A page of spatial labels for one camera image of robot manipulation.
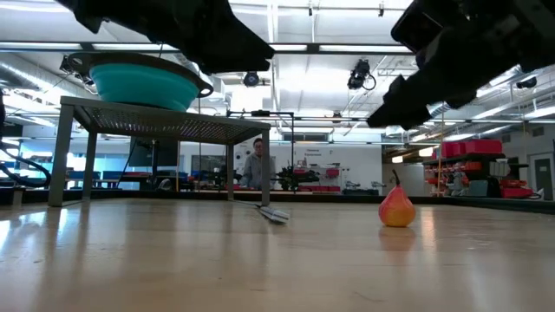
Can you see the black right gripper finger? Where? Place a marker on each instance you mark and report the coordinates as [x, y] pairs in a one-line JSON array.
[[416, 95]]

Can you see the black shelf with red bins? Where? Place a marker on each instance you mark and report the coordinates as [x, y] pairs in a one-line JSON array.
[[477, 147]]

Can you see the blue collapsible bowl grey rim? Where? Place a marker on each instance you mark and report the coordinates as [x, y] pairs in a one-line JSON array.
[[143, 86]]

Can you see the round black camera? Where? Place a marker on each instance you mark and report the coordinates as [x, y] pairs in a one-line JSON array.
[[251, 79]]

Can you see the person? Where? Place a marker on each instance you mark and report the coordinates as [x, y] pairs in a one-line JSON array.
[[256, 171]]

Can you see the dark wall monitor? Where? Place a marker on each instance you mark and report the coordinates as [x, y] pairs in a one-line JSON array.
[[147, 151]]

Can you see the black overhead camera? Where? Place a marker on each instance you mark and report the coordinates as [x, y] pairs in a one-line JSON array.
[[361, 73]]

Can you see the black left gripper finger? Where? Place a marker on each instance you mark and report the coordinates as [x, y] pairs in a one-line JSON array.
[[225, 39]]

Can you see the grey perforated metal stand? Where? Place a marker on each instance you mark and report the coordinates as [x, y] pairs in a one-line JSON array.
[[165, 121]]

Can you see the small orange toy pear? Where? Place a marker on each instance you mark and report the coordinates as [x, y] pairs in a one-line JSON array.
[[396, 210]]

